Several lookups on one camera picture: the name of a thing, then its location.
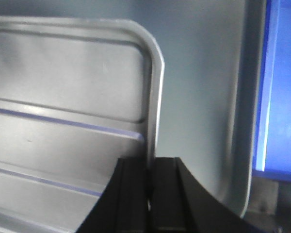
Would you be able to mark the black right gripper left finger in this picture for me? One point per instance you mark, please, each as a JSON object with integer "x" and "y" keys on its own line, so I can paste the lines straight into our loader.
{"x": 122, "y": 208}

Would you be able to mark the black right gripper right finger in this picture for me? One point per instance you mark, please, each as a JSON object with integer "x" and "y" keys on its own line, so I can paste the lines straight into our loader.
{"x": 180, "y": 204}

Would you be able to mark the ribbed silver metal tray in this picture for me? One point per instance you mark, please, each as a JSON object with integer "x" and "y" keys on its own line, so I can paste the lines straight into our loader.
{"x": 76, "y": 95}

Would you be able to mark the large plain silver tray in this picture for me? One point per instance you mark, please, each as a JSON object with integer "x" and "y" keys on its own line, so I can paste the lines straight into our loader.
{"x": 211, "y": 50}

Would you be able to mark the large blue bin right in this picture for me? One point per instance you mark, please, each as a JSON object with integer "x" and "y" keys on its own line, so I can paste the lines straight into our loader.
{"x": 272, "y": 154}

